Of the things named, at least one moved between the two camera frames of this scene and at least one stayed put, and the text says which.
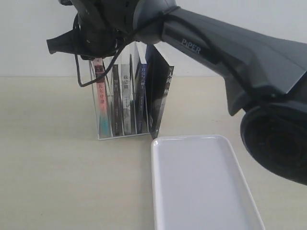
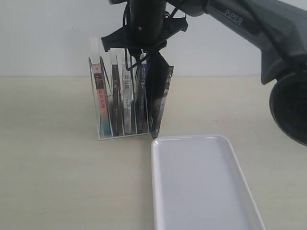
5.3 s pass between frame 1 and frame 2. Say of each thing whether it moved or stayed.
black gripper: moved
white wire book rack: stayed
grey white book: stayed
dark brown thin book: stayed
